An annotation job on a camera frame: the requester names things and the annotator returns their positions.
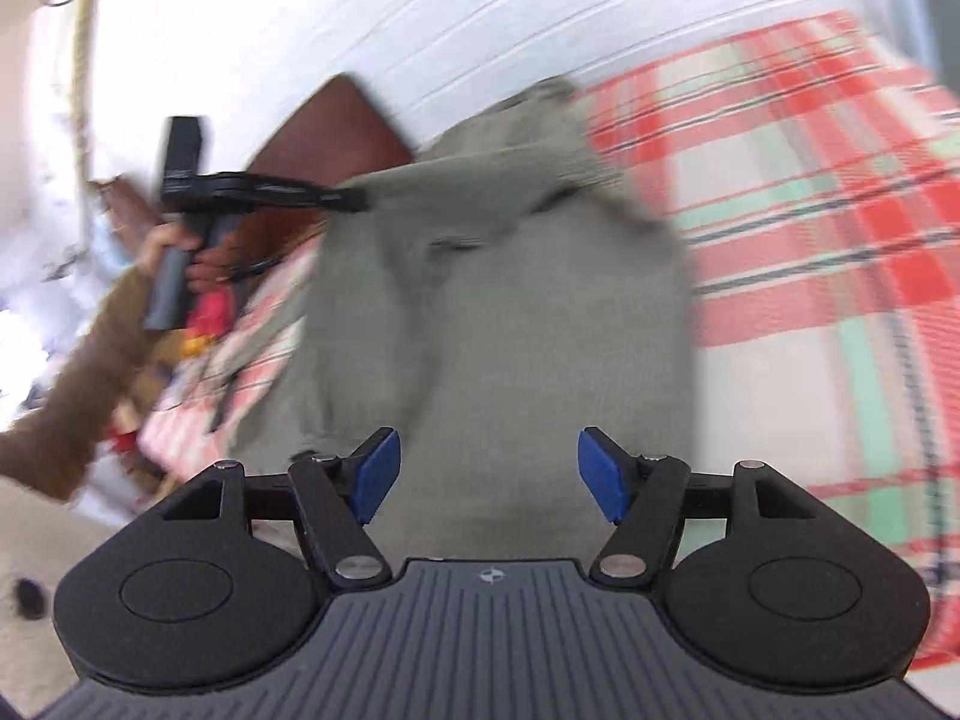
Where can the yellow cloth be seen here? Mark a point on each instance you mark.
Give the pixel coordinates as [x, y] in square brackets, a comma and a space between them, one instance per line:
[195, 345]

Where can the red plaid blanket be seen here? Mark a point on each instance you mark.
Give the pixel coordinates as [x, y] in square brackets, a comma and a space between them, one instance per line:
[810, 240]

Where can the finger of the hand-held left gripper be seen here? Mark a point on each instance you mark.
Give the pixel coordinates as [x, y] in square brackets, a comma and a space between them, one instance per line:
[307, 195]

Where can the red cloth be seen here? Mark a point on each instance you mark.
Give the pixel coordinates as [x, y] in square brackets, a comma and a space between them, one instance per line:
[210, 313]

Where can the white fleece jacket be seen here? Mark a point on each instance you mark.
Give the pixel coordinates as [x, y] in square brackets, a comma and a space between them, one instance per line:
[45, 540]

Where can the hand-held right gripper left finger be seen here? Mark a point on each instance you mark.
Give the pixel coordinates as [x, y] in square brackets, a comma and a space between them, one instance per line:
[377, 476]

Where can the person's left forearm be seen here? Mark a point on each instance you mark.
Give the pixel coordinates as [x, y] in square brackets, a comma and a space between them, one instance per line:
[82, 390]

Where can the grey striped garment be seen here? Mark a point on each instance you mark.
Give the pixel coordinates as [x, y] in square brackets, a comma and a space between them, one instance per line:
[510, 330]

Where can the dark brown wooden headboard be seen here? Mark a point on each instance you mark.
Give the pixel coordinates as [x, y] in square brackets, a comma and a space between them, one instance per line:
[330, 135]

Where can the person's left hand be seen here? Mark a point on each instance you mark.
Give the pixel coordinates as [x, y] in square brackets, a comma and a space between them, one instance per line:
[214, 270]

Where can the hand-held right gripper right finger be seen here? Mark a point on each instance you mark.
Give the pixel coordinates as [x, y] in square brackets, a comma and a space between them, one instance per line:
[604, 476]

